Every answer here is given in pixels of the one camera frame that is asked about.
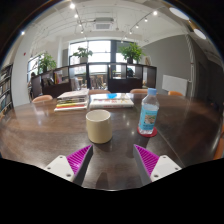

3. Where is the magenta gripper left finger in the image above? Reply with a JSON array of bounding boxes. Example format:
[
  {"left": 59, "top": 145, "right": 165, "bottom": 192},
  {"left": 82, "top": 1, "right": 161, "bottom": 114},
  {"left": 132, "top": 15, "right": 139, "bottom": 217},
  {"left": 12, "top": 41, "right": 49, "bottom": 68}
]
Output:
[{"left": 45, "top": 145, "right": 93, "bottom": 186}]

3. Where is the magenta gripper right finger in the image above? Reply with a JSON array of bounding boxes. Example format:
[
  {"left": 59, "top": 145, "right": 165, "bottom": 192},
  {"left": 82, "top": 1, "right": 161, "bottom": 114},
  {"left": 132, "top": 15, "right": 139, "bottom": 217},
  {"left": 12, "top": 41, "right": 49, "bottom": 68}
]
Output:
[{"left": 133, "top": 145, "right": 181, "bottom": 185}]

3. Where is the clear plastic water bottle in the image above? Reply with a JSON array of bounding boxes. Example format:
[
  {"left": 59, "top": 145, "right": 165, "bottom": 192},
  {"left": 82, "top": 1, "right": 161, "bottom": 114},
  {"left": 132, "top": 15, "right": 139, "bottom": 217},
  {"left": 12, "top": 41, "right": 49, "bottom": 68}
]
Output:
[{"left": 138, "top": 88, "right": 159, "bottom": 135}]

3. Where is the red round coaster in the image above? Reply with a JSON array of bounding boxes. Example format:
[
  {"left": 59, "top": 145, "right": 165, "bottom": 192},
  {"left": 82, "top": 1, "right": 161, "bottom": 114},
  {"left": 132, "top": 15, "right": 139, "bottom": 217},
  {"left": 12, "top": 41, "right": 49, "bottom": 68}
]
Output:
[{"left": 137, "top": 127, "right": 157, "bottom": 138}]

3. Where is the cream ceramic cup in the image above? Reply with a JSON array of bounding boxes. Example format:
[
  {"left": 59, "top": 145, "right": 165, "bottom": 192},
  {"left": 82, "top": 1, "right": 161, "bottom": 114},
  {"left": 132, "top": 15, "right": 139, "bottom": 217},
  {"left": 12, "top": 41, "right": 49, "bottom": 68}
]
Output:
[{"left": 86, "top": 110, "right": 112, "bottom": 144}]

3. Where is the stack of books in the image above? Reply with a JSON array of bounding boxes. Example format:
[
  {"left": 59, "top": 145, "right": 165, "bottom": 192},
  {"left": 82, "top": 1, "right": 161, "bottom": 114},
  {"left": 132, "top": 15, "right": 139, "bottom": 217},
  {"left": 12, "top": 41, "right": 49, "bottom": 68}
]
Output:
[{"left": 55, "top": 89, "right": 89, "bottom": 111}]

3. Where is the orange chair right corner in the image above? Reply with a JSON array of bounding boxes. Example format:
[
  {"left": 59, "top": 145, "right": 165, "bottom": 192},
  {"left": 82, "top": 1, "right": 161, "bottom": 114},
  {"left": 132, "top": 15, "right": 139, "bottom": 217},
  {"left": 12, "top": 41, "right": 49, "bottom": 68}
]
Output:
[{"left": 213, "top": 124, "right": 224, "bottom": 160}]

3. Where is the flat book with blue cover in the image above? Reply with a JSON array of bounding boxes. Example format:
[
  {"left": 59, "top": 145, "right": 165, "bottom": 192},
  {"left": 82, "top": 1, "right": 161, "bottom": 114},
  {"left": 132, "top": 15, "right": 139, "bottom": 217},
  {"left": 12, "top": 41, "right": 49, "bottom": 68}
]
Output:
[{"left": 89, "top": 93, "right": 134, "bottom": 109}]

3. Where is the orange chair far left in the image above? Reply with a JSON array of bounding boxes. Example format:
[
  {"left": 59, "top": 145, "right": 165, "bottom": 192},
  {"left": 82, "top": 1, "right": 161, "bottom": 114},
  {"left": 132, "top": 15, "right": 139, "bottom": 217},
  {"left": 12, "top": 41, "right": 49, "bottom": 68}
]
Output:
[{"left": 32, "top": 95, "right": 53, "bottom": 103}]

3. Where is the orange chair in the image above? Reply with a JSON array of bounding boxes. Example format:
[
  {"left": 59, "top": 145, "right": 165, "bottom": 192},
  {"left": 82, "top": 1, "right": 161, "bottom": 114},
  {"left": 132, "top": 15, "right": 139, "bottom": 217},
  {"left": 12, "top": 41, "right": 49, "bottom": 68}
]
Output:
[
  {"left": 89, "top": 89, "right": 111, "bottom": 95},
  {"left": 130, "top": 89, "right": 148, "bottom": 94},
  {"left": 168, "top": 91, "right": 183, "bottom": 96},
  {"left": 32, "top": 95, "right": 53, "bottom": 103}
]

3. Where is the orange chair far right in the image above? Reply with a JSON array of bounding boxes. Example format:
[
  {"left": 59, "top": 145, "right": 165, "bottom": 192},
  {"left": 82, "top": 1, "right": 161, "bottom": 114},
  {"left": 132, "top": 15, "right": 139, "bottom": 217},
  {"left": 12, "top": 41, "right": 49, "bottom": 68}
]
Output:
[{"left": 168, "top": 91, "right": 183, "bottom": 96}]

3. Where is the orange chair far middle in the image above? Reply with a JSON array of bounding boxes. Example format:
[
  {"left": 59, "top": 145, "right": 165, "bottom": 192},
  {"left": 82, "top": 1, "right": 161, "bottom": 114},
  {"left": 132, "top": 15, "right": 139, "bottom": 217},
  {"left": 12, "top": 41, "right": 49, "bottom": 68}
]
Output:
[{"left": 130, "top": 89, "right": 148, "bottom": 94}]

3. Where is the orange chair near right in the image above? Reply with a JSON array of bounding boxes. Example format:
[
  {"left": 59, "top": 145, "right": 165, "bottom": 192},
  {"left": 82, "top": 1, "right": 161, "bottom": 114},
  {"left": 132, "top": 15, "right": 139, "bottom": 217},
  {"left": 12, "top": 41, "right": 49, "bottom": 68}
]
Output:
[{"left": 89, "top": 89, "right": 111, "bottom": 95}]

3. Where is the seated person in background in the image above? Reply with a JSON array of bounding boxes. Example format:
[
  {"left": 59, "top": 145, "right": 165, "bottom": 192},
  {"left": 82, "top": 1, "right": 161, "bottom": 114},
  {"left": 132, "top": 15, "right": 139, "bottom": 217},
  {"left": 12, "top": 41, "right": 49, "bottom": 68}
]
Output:
[{"left": 28, "top": 72, "right": 36, "bottom": 101}]

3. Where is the dark low shelf divider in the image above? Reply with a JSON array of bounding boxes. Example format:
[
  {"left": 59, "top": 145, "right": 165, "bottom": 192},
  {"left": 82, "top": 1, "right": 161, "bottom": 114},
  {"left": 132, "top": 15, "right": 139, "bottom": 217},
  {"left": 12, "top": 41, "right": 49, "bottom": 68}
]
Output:
[{"left": 31, "top": 62, "right": 157, "bottom": 98}]

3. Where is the left potted plant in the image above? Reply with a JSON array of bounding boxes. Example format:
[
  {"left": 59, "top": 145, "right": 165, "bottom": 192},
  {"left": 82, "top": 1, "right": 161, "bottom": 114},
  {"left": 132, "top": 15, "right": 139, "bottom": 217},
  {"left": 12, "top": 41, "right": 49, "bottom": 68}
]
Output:
[{"left": 38, "top": 52, "right": 57, "bottom": 73}]

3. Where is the potted plant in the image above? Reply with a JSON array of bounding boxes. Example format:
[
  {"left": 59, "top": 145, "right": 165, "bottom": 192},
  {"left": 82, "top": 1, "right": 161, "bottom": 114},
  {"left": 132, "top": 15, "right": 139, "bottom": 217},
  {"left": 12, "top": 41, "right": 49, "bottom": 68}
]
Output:
[
  {"left": 119, "top": 43, "right": 144, "bottom": 64},
  {"left": 74, "top": 47, "right": 93, "bottom": 63},
  {"left": 38, "top": 52, "right": 57, "bottom": 73}
]

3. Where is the middle potted plant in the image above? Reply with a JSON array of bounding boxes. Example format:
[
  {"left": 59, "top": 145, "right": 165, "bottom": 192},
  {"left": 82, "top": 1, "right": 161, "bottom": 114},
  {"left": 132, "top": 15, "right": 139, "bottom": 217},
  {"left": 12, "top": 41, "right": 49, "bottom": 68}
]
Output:
[{"left": 74, "top": 47, "right": 93, "bottom": 63}]

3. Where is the tall bookshelf at left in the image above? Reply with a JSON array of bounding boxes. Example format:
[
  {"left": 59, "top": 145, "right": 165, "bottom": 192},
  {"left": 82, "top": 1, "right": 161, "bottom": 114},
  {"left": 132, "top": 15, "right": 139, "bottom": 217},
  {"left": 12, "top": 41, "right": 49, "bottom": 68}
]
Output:
[{"left": 0, "top": 64, "right": 13, "bottom": 117}]

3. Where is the right potted plant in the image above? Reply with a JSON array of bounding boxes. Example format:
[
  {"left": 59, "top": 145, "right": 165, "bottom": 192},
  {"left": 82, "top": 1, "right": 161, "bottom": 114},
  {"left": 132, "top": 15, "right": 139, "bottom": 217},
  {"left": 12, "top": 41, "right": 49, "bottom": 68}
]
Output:
[{"left": 119, "top": 43, "right": 144, "bottom": 64}]

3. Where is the ceiling air conditioner unit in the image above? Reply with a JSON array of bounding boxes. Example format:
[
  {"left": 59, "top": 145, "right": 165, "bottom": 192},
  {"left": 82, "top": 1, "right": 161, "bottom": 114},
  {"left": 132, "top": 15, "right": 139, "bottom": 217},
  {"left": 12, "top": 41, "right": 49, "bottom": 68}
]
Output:
[{"left": 93, "top": 17, "right": 114, "bottom": 31}]

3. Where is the white board against wall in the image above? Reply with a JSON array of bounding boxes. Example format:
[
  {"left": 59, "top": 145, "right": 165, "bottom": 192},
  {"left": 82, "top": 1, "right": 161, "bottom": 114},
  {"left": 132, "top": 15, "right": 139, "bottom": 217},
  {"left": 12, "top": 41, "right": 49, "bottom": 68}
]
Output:
[{"left": 162, "top": 75, "right": 188, "bottom": 96}]

